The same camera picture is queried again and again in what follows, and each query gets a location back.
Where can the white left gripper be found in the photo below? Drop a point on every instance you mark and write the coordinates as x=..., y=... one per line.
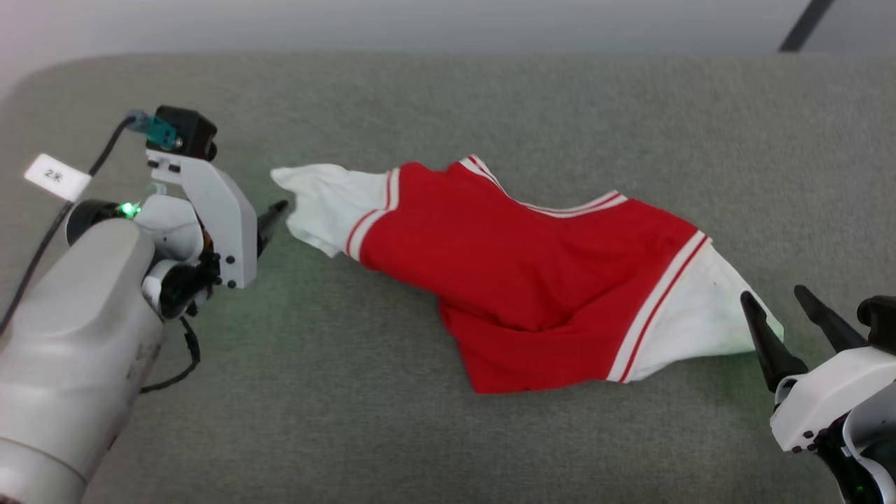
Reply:
x=227, y=224

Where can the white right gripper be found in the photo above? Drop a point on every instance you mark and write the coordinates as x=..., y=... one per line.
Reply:
x=826, y=395

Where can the red and white shirt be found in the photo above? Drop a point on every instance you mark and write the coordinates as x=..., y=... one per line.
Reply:
x=546, y=280

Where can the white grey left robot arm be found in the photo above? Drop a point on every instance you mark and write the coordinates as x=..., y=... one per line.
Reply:
x=70, y=329

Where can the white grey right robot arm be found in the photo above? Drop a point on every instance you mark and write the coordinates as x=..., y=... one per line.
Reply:
x=868, y=448

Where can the dark slanted pole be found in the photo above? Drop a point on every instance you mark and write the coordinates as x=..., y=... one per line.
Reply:
x=805, y=26

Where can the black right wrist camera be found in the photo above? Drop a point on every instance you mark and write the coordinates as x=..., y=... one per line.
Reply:
x=880, y=320

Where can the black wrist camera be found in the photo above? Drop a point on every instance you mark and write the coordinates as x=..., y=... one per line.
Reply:
x=880, y=320
x=185, y=129

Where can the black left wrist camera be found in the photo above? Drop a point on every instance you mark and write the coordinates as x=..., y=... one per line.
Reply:
x=185, y=129

